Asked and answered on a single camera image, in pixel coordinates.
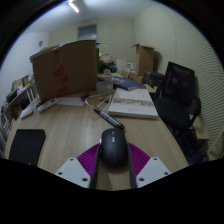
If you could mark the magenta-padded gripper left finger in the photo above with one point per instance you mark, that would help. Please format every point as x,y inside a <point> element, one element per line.
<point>74,170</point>

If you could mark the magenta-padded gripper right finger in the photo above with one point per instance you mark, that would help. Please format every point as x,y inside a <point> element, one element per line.
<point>151,170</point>

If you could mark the black computer mouse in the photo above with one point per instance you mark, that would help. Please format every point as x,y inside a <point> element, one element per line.
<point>113,146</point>

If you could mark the black mouse pad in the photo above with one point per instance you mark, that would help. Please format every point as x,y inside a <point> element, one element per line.
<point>27,145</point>

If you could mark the black marker pen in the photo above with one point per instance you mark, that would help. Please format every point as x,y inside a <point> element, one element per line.
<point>108,118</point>

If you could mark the black office chair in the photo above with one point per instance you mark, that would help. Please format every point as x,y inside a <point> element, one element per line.
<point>173,110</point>

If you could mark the white paper sheet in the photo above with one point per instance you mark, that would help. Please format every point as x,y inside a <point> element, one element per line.
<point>71,101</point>

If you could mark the large white book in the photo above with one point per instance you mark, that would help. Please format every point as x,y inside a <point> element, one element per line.
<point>131,103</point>

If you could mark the wide white remote control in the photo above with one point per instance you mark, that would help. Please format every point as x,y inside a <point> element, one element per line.
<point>47,104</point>

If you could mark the slim white remote control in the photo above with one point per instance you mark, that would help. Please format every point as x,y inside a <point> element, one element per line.
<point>26,113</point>

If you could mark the blue book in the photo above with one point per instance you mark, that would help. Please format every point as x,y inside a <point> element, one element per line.
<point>130,84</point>

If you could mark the cluttered shelf unit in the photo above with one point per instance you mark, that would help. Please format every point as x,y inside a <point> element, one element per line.
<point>15,100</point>

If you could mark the large brown cardboard box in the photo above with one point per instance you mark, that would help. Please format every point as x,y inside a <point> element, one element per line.
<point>75,70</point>

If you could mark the small open cardboard box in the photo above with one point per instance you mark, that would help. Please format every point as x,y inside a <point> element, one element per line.
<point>145,60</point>

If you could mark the ceiling light tube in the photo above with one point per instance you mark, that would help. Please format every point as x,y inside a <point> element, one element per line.
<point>73,6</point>

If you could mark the round wall clock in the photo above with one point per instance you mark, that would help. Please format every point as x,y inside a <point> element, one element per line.
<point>40,43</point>

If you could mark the high wall window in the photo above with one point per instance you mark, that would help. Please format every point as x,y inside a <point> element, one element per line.
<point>87,32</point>

